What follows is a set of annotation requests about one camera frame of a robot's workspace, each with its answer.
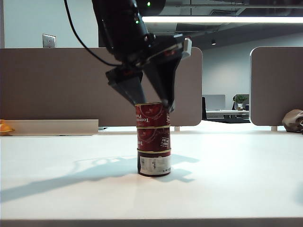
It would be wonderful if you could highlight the red tomato paste can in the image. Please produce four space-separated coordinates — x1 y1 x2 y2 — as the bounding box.
136 126 171 152
134 102 171 128

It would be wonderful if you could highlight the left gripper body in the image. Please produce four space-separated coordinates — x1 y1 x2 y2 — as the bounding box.
105 34 192 85

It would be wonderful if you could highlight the brown bag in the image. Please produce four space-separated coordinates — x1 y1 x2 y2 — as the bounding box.
282 109 303 135

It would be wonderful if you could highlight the white background desk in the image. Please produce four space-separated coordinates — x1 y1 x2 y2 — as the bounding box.
205 110 250 116

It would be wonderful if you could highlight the dark can with white label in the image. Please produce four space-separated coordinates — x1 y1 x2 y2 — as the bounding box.
137 148 172 177

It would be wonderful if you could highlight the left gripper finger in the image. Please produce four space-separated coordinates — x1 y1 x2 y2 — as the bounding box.
110 71 147 105
143 56 183 113

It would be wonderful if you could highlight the green potted plant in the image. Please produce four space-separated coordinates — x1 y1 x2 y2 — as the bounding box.
233 94 248 111

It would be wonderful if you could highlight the metal wall plate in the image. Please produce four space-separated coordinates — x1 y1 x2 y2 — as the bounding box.
42 34 57 48

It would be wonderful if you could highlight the long ceiling light strip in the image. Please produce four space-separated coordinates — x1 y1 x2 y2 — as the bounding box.
142 16 303 24

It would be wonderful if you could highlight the orange object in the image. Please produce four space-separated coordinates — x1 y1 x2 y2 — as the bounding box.
0 120 15 137

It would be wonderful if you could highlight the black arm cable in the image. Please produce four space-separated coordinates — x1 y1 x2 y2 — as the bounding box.
63 0 124 67

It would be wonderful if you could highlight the white cable tray box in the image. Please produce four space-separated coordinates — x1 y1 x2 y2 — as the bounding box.
0 119 99 137

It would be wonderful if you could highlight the narrow brown desk divider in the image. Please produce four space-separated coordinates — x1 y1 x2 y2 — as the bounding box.
250 46 303 127

